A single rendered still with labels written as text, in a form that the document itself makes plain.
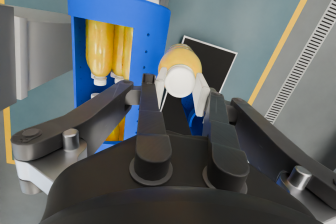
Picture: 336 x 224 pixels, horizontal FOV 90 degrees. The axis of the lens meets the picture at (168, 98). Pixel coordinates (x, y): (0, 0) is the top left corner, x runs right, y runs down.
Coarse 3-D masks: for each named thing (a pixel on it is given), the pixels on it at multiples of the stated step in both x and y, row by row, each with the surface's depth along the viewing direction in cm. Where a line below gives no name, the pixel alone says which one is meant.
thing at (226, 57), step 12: (192, 48) 148; (204, 48) 148; (216, 48) 149; (204, 60) 152; (216, 60) 153; (228, 60) 154; (204, 72) 157; (216, 72) 157; (228, 72) 158; (216, 84) 162; (168, 96) 164; (168, 108) 169; (180, 108) 170; (168, 120) 174; (180, 120) 175; (180, 132) 181
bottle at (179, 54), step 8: (168, 48) 37; (176, 48) 27; (184, 48) 27; (168, 56) 25; (176, 56) 24; (184, 56) 24; (192, 56) 25; (160, 64) 26; (168, 64) 24; (176, 64) 22; (184, 64) 22; (192, 64) 24; (200, 64) 26; (192, 72) 23; (200, 72) 25
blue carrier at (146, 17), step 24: (72, 0) 40; (96, 0) 37; (120, 0) 37; (144, 0) 39; (72, 24) 49; (120, 24) 39; (144, 24) 41; (168, 24) 50; (72, 48) 52; (144, 48) 44; (144, 72) 47
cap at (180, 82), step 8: (168, 72) 21; (176, 72) 21; (184, 72) 20; (168, 80) 21; (176, 80) 21; (184, 80) 21; (192, 80) 21; (168, 88) 21; (176, 88) 21; (184, 88) 21; (192, 88) 21; (176, 96) 22; (184, 96) 22
